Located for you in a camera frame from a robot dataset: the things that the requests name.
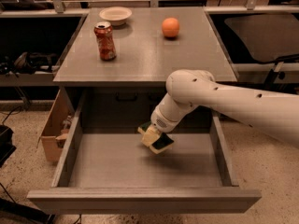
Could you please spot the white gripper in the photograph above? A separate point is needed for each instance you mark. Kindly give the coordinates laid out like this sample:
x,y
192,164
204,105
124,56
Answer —
x,y
161,122

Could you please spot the green and yellow sponge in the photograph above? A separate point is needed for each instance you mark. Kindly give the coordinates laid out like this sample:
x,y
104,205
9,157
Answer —
x,y
161,145

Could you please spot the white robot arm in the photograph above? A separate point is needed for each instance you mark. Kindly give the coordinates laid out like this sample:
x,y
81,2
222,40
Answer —
x,y
273,113

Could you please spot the open grey top drawer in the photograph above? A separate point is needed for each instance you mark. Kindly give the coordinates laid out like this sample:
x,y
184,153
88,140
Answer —
x,y
105,169

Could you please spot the grey cabinet table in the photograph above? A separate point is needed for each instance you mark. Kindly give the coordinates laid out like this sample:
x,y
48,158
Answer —
x,y
122,93

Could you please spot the cardboard box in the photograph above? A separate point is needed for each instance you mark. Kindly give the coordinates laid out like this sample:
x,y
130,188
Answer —
x,y
52,136

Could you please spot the orange fruit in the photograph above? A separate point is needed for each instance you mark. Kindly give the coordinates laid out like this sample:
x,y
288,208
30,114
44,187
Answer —
x,y
170,27

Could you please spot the crushed red soda can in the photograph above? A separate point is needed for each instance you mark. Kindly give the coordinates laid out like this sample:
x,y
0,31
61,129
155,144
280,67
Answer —
x,y
104,36

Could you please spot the white bowl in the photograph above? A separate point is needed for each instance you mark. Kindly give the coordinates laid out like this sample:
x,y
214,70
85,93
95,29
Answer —
x,y
117,16

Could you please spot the black headset on shelf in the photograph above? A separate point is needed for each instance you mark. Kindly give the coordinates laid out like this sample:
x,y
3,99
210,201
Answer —
x,y
29,63

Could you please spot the black equipment on floor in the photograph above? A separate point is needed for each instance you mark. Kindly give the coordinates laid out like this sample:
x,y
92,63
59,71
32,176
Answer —
x,y
6,146

